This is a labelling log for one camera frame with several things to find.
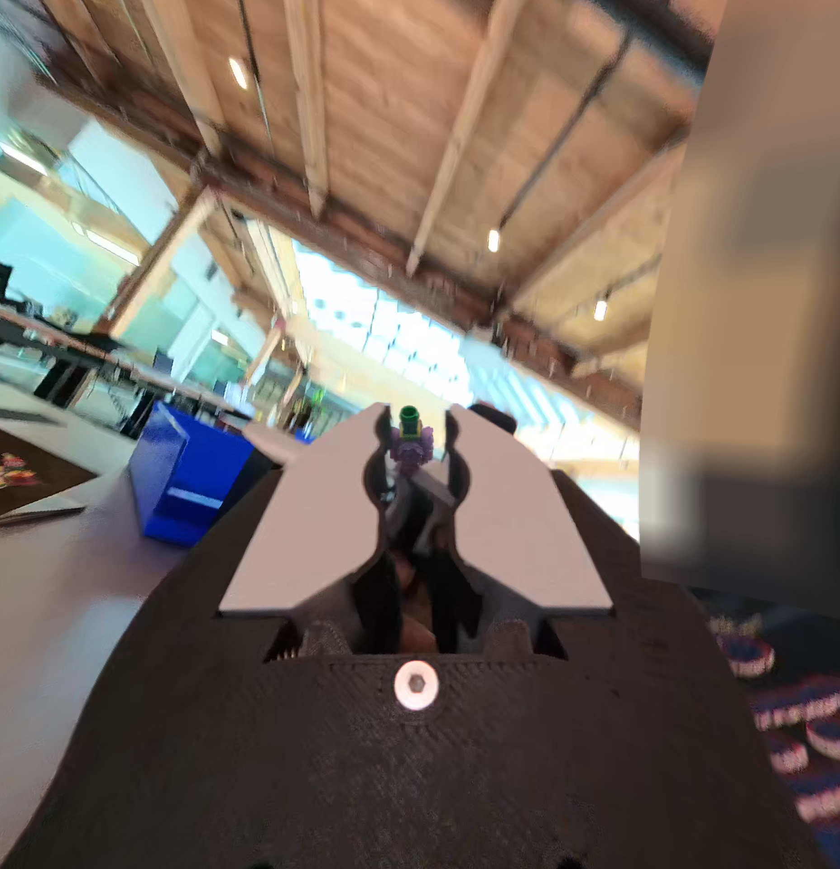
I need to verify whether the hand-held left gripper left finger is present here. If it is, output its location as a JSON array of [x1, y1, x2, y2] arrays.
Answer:
[[218, 401, 394, 620]]

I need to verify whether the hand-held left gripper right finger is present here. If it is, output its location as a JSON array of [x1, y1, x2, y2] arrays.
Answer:
[[446, 402, 615, 620]]

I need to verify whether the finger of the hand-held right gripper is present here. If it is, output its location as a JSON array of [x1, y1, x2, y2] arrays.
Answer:
[[386, 472, 456, 547]]

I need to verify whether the lego flower with green stem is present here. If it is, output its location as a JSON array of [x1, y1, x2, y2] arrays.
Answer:
[[390, 405, 436, 477]]

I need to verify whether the black carton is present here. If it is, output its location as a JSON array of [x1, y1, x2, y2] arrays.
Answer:
[[212, 422, 315, 530]]

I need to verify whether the lego instruction booklet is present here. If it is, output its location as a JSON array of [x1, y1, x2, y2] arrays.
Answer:
[[0, 421, 98, 529]]

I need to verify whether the blue plastic bin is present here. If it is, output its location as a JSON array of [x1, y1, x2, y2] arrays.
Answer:
[[129, 401, 312, 546]]

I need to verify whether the brown office desk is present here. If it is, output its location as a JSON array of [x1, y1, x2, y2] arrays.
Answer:
[[0, 299, 135, 408]]

